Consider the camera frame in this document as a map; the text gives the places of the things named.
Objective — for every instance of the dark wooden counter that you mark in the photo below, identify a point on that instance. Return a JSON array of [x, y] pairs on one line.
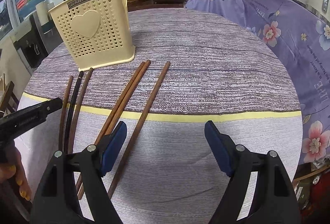
[[149, 4]]

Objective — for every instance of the water dispenser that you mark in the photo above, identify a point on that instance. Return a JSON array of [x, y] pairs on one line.
[[31, 44]]

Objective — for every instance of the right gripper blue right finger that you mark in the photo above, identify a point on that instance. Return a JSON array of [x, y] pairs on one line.
[[222, 148]]

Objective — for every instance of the purple floral cloth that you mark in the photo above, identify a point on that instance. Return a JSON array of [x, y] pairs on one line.
[[300, 40]]

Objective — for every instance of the left hand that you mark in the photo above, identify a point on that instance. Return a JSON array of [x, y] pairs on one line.
[[16, 170]]

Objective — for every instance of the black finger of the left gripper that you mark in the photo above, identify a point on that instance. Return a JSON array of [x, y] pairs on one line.
[[17, 123]]

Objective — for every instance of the cream plastic utensil holder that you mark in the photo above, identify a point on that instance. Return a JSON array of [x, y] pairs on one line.
[[95, 32]]

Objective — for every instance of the purple striped tablecloth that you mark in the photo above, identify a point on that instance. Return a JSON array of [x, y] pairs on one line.
[[220, 72]]

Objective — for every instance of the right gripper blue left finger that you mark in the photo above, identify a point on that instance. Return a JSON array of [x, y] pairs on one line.
[[110, 146]]

